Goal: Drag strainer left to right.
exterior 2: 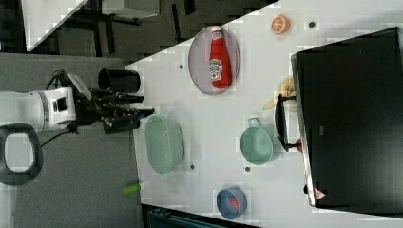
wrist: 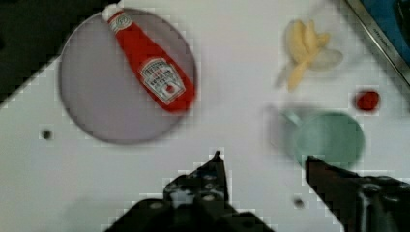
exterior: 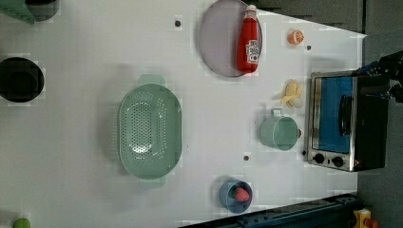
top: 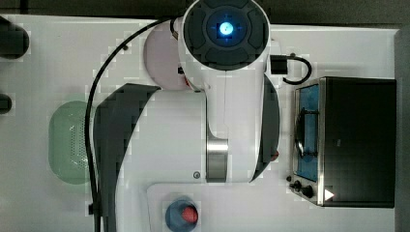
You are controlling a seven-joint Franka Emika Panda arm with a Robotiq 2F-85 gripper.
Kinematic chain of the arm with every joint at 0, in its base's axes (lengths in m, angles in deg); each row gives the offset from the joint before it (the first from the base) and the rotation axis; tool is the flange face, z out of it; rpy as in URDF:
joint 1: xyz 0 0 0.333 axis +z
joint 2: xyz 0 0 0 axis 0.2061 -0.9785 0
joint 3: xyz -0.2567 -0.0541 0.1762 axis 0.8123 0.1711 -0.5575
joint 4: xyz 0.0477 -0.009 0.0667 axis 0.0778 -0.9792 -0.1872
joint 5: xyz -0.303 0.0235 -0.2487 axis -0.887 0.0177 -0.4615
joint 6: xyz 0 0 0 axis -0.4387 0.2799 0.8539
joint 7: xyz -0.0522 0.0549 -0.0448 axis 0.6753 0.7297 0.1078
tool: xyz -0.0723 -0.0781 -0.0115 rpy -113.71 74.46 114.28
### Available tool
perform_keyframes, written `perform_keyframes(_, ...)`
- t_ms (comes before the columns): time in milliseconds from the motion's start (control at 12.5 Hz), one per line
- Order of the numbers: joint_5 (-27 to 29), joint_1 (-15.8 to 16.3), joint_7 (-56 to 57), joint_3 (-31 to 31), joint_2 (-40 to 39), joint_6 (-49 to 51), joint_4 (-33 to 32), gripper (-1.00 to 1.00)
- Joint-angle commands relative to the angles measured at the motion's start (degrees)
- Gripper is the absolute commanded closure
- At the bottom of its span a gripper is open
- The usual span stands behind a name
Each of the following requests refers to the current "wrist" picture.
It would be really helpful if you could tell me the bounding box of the green cup with handle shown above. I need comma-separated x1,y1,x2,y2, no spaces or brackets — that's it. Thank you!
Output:
278,108,366,169

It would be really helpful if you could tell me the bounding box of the grey round plate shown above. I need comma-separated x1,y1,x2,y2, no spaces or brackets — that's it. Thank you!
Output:
58,13,186,144

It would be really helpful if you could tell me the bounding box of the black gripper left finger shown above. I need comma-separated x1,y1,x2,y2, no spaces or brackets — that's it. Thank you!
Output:
104,152,275,232

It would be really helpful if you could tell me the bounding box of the peeled yellow banana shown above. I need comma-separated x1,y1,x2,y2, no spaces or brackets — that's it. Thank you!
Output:
285,19,343,92

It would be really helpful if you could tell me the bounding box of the small red strawberry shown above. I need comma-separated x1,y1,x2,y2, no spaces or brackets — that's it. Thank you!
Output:
355,91,380,112

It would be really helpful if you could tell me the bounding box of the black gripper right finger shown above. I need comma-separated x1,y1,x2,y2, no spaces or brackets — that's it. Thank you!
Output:
305,156,410,232

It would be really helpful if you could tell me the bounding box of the red ketchup bottle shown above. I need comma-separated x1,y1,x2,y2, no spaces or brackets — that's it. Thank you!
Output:
102,4,195,113

